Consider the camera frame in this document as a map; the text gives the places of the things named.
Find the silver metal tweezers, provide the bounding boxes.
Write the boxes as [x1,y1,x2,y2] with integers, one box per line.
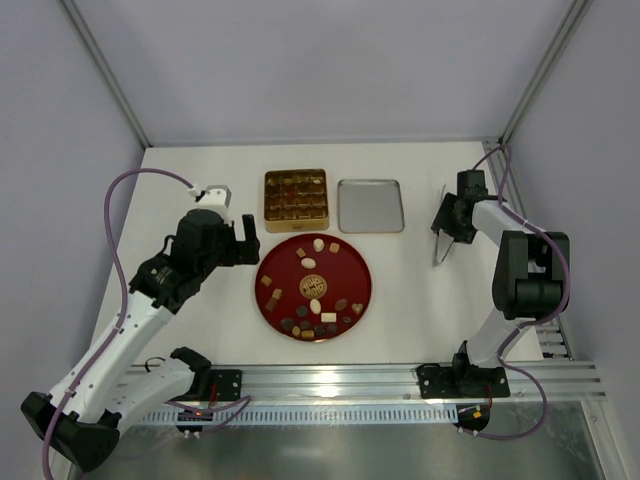
[432,184,455,267]

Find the silver tin lid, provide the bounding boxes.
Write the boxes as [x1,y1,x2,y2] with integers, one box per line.
[337,179,405,234]

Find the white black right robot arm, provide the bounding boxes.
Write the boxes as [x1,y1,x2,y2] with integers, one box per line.
[416,170,570,399]

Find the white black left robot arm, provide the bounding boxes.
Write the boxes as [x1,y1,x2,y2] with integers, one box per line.
[20,209,260,478]

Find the gold chocolate tin box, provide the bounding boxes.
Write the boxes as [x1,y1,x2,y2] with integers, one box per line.
[263,169,330,234]

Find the white round chocolate top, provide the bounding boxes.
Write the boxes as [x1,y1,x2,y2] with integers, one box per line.
[313,238,324,252]

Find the white oval chocolate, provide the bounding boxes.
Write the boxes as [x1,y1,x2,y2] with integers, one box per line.
[301,258,316,269]
[310,299,322,314]

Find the tan block chocolate left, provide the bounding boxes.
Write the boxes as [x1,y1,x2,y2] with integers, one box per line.
[265,298,278,312]

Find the white oval chocolate centre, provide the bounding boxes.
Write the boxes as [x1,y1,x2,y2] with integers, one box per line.
[310,299,322,314]

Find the dark round chocolate bottom left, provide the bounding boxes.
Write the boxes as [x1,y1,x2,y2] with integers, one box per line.
[281,318,294,331]

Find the white bar chocolate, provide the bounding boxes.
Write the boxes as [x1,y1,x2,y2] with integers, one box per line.
[321,312,337,323]

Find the round red tray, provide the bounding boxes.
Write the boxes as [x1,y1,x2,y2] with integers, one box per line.
[254,234,373,342]

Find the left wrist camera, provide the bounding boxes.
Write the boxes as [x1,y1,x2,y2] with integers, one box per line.
[196,185,232,208]

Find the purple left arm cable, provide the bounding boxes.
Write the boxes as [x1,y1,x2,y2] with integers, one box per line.
[42,168,251,476]

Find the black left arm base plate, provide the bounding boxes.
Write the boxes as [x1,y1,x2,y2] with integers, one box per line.
[199,369,243,403]

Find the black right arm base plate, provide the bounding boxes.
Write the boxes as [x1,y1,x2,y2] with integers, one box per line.
[416,364,511,399]

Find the white slotted cable duct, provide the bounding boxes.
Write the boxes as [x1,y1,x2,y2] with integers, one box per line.
[138,402,458,427]

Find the aluminium mounting rail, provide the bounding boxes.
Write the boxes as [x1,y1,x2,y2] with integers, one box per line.
[236,360,606,402]

